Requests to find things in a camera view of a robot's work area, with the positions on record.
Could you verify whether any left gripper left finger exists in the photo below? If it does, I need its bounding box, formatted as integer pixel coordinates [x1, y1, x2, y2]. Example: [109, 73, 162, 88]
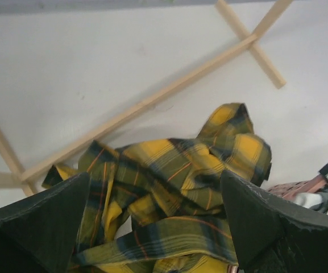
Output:
[0, 173, 90, 272]

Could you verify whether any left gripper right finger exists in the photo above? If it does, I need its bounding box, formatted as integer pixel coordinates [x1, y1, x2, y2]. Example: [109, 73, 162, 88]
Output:
[221, 171, 328, 273]

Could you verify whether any yellow plaid shirt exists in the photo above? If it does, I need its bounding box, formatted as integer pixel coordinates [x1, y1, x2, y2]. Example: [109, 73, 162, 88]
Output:
[42, 103, 272, 272]

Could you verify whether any wooden clothes rack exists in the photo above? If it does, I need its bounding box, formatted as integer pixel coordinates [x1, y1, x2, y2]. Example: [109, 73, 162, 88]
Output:
[0, 0, 291, 196]

